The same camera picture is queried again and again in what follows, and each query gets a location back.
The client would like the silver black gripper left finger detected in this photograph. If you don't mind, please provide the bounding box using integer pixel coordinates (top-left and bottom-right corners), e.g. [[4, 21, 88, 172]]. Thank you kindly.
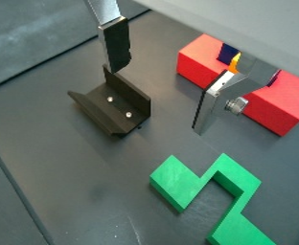
[[84, 0, 132, 73]]

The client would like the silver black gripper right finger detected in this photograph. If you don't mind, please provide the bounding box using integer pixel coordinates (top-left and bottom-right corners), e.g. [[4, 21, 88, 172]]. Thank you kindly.
[[192, 53, 281, 135]]

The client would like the green bridge-shaped block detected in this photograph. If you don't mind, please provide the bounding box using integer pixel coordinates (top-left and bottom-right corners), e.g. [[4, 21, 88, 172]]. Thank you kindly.
[[150, 152, 278, 245]]

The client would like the red base board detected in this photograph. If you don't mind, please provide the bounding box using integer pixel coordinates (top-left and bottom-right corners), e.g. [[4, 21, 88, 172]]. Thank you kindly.
[[176, 34, 299, 136]]

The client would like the yellow long bar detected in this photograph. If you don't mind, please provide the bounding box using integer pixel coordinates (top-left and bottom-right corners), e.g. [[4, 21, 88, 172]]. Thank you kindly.
[[227, 53, 242, 74]]

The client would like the right dark blue block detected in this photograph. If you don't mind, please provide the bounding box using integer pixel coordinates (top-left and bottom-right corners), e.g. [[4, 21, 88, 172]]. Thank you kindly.
[[266, 69, 282, 87]]

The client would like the dark blue block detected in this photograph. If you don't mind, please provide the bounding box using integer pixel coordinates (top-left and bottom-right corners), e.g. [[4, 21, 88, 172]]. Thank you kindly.
[[218, 43, 239, 65], [266, 69, 282, 87]]

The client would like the left dark blue block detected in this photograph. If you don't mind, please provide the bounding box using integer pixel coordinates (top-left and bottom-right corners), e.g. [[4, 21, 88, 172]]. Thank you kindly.
[[218, 43, 239, 65]]

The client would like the black fixture bracket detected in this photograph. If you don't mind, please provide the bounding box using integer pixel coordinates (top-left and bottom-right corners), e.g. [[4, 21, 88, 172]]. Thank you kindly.
[[68, 66, 151, 137]]

